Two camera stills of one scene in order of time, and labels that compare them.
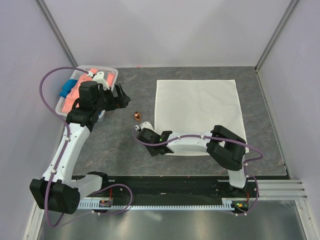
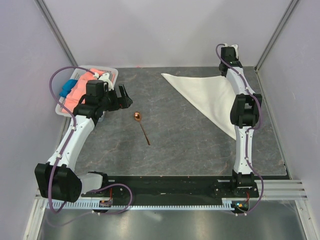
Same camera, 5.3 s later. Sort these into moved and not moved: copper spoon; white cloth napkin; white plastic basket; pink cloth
Moved: white cloth napkin
Not moved: white plastic basket; copper spoon; pink cloth
